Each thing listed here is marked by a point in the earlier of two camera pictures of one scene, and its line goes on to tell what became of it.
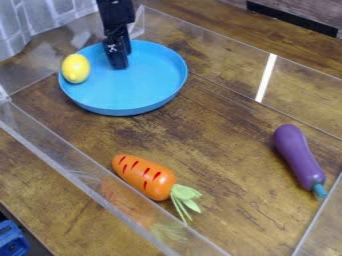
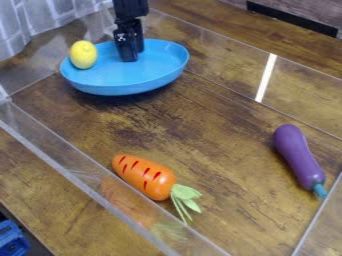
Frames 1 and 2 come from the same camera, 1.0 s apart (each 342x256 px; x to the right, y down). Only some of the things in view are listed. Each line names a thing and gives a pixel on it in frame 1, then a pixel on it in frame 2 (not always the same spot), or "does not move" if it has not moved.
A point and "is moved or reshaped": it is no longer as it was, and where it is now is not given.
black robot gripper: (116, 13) -> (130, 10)
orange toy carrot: (158, 184) does not move
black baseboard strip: (291, 18) does not move
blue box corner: (13, 243) does not move
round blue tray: (131, 91) is moved or reshaped
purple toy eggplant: (291, 149) does not move
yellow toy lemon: (75, 68) -> (83, 54)
